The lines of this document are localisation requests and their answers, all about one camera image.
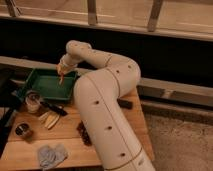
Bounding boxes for black rectangular block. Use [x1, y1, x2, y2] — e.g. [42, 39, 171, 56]
[117, 99, 133, 109]

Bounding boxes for wooden table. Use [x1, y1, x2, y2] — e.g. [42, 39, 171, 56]
[0, 75, 155, 171]

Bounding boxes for sliced banana pieces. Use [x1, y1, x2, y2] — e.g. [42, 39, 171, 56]
[38, 111, 60, 129]

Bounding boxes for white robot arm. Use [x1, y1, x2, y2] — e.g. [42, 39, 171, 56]
[57, 40, 155, 171]

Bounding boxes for clear glass jar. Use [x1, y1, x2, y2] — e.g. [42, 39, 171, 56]
[25, 91, 41, 113]

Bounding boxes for grey crumpled cloth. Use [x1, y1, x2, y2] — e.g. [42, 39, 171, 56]
[37, 144, 68, 171]

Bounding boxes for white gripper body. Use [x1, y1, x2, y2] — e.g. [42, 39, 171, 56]
[59, 54, 81, 72]

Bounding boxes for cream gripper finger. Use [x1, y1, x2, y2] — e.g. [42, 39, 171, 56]
[63, 71, 71, 76]
[56, 64, 63, 75]

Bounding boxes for black handled knife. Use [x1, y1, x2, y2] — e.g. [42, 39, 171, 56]
[40, 101, 68, 116]

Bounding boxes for dark grape bunch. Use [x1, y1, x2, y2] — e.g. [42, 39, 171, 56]
[77, 122, 92, 146]

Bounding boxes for green plastic tray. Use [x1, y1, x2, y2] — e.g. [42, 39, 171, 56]
[19, 68, 77, 102]

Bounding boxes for small metal cup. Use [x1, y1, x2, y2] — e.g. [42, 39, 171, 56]
[15, 123, 33, 139]

